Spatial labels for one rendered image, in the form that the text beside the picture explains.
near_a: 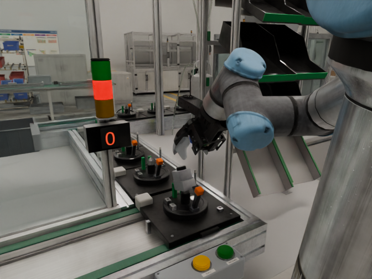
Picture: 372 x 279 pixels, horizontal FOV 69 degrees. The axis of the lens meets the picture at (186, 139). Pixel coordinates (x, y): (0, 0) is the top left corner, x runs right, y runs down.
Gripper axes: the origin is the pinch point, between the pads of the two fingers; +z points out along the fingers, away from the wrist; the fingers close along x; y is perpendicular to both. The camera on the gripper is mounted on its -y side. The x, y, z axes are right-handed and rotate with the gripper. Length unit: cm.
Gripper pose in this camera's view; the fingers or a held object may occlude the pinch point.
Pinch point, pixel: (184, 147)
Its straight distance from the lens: 79.3
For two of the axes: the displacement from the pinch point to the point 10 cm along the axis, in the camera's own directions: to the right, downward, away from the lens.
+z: -3.4, 5.5, 7.6
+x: 8.6, -1.6, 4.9
